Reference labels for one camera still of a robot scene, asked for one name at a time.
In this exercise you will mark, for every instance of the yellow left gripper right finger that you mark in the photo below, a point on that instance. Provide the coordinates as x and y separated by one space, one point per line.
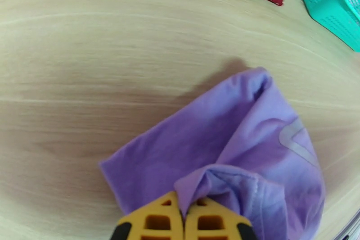
216 222

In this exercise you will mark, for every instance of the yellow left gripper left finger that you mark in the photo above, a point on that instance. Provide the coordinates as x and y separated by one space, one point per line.
157 222

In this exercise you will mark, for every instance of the light purple shirt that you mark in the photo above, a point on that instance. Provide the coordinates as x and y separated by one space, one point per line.
211 140

